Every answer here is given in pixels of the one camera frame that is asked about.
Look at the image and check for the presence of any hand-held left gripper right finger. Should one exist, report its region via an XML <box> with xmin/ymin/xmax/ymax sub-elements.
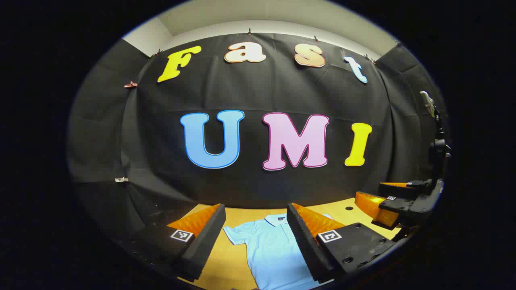
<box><xmin>286</xmin><ymin>203</ymin><xmax>397</xmax><ymax>284</ymax></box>

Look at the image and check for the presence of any light blue T-shirt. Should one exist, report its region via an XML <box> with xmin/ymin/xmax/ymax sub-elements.
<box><xmin>223</xmin><ymin>213</ymin><xmax>335</xmax><ymax>290</ymax></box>

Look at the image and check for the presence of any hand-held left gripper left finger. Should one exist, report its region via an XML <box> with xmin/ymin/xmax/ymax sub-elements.
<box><xmin>131</xmin><ymin>203</ymin><xmax>227</xmax><ymax>282</ymax></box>

